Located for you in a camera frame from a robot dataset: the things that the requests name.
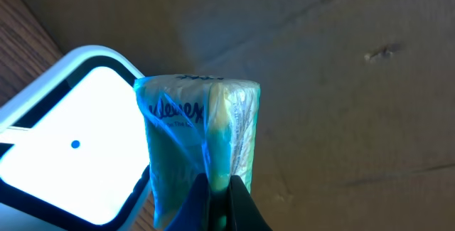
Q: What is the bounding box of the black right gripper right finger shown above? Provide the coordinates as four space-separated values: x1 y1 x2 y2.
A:
226 176 272 231

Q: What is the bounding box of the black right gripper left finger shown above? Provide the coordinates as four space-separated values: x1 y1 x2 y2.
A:
165 173 210 231

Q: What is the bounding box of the teal white tissue packet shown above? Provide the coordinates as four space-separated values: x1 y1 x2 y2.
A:
134 74 260 229

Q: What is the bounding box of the white barcode scanner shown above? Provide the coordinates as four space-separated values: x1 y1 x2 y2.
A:
1 45 151 230

